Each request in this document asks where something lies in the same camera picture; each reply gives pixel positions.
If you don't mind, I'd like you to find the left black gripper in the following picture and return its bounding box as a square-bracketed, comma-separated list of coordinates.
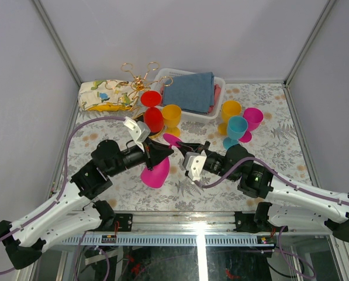
[109, 139, 175, 178]

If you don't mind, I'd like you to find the magenta plastic goblet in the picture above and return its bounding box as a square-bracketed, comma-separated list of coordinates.
[140, 133, 181, 189]
[239, 107, 264, 143]

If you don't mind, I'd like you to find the red plastic wine glass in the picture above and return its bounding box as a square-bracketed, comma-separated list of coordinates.
[140, 90, 164, 133]

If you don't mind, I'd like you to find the gold wine glass rack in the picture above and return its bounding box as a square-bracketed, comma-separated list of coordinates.
[120, 61, 173, 134]

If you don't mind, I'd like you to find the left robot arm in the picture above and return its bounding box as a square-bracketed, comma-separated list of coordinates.
[0, 139, 174, 270]

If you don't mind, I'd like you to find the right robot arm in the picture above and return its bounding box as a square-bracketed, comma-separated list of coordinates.
[174, 141, 349, 243]

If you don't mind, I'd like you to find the left yellow plastic goblet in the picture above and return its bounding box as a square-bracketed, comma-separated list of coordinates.
[161, 104, 182, 137]

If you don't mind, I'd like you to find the yellow plastic goblet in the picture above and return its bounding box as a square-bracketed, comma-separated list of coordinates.
[161, 104, 182, 137]
[217, 100, 242, 135]

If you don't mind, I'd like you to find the white plastic basket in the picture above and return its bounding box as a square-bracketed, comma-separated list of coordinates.
[152, 68, 226, 124]

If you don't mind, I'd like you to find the blue folded cloth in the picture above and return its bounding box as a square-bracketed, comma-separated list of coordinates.
[163, 72, 215, 114]

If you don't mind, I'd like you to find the blue plastic goblet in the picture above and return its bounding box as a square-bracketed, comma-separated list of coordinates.
[223, 116, 248, 150]

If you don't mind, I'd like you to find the right yellow plastic goblet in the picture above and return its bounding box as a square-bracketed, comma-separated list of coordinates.
[217, 100, 242, 135]

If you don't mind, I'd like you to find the dinosaur print cloth bag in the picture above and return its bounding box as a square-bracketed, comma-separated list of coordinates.
[78, 80, 137, 112]

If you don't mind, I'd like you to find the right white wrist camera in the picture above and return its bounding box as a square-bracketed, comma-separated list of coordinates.
[182, 152, 207, 181]

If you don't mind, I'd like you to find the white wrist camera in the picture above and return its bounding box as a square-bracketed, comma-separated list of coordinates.
[123, 117, 151, 151]
[182, 152, 207, 181]

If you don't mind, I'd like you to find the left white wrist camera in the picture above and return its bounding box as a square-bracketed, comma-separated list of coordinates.
[123, 117, 151, 151]

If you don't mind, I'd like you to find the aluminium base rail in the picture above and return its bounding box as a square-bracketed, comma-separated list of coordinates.
[30, 211, 280, 246]

